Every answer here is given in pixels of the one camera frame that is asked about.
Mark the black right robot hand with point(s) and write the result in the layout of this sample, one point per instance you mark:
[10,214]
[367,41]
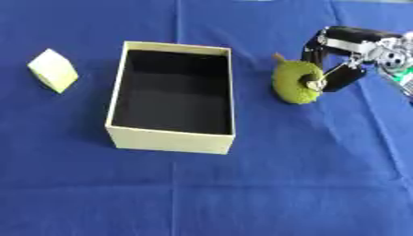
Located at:
[345,77]

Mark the green spiky toy fruit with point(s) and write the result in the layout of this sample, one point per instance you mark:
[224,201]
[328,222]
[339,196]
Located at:
[290,82]

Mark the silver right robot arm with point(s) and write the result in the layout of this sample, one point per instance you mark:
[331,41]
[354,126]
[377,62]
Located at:
[397,58]

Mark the tan box with black inside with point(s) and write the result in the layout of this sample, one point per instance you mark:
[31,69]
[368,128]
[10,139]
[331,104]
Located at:
[173,92]

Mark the pale yellow block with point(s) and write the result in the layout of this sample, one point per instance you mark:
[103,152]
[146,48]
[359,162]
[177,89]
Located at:
[52,70]

